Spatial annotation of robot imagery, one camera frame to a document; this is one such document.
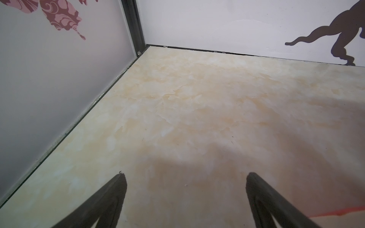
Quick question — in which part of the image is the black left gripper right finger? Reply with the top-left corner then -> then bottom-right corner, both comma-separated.
246,172 -> 319,228

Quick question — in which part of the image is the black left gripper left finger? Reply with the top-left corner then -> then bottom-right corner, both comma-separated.
53,173 -> 127,228

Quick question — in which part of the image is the red and white paper bag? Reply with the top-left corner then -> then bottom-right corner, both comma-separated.
311,206 -> 365,218

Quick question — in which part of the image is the black corner frame post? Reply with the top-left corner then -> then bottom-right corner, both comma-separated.
121,0 -> 147,57

